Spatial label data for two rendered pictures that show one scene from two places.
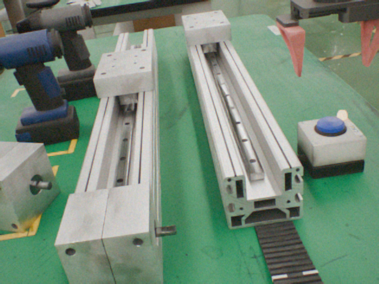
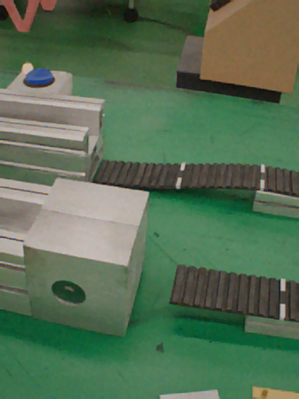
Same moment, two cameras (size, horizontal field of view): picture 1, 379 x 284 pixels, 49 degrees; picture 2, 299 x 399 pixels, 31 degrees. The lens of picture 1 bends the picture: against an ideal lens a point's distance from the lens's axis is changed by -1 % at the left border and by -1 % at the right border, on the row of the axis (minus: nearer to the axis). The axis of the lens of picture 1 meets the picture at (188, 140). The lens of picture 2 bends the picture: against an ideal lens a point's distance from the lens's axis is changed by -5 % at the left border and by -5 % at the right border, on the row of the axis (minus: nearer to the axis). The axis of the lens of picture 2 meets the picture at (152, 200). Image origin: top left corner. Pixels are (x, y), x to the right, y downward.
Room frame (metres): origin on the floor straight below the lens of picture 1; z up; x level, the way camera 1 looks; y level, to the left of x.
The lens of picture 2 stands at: (0.28, 0.47, 1.18)
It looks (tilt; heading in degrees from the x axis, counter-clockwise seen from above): 38 degrees down; 277
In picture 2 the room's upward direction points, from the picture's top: 5 degrees clockwise
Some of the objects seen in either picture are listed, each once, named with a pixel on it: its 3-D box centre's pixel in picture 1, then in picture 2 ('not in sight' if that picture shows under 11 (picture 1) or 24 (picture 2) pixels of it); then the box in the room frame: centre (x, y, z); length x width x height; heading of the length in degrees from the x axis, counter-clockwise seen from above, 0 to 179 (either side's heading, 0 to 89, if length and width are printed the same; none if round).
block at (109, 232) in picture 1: (124, 240); (92, 248); (0.38, 0.09, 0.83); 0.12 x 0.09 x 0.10; 90
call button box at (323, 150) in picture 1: (324, 145); (37, 101); (0.54, -0.21, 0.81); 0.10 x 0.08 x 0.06; 90
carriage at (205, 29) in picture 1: (205, 32); not in sight; (1.07, -0.09, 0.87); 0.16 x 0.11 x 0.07; 0
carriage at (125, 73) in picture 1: (128, 76); not in sight; (0.82, 0.10, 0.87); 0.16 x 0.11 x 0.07; 0
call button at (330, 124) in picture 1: (330, 126); (38, 78); (0.54, -0.22, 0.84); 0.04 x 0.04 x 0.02
